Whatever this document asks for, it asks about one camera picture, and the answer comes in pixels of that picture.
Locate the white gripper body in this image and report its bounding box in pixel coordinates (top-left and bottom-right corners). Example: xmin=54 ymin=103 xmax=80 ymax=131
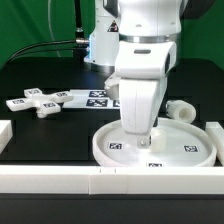
xmin=105 ymin=41 xmax=177 ymax=136

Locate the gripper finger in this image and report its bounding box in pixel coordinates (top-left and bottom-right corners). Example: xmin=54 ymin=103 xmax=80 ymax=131
xmin=137 ymin=134 xmax=151 ymax=148

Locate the white round table top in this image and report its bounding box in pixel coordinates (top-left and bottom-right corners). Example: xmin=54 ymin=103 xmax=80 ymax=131
xmin=92 ymin=118 xmax=217 ymax=167

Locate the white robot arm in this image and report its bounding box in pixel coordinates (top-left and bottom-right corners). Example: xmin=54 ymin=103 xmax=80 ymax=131
xmin=85 ymin=0 xmax=209 ymax=148

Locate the white marker sheet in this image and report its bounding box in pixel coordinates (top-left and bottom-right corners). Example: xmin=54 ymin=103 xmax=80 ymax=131
xmin=63 ymin=90 xmax=120 ymax=109

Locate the white right fence block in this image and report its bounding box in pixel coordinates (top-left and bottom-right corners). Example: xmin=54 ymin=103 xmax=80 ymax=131
xmin=206 ymin=122 xmax=224 ymax=167

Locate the white fence block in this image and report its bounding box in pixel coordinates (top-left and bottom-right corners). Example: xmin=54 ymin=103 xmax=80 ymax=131
xmin=206 ymin=122 xmax=224 ymax=167
xmin=0 ymin=120 xmax=13 ymax=154

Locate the black vertical pole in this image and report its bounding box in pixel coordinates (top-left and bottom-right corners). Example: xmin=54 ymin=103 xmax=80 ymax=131
xmin=74 ymin=0 xmax=84 ymax=39

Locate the white cross-shaped table base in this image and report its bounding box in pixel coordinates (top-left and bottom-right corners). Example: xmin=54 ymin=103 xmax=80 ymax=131
xmin=6 ymin=88 xmax=74 ymax=118

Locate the white left fence block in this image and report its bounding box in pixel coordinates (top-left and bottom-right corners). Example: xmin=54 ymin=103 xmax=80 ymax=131
xmin=0 ymin=120 xmax=13 ymax=154

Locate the thin white cable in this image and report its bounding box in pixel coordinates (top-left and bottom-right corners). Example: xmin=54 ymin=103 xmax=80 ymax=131
xmin=47 ymin=0 xmax=62 ymax=58

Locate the black cable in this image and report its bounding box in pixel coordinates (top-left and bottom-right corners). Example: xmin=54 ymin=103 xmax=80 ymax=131
xmin=6 ymin=38 xmax=90 ymax=64

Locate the white front fence rail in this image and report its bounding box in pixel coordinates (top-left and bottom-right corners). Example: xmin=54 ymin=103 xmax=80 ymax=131
xmin=0 ymin=165 xmax=224 ymax=195

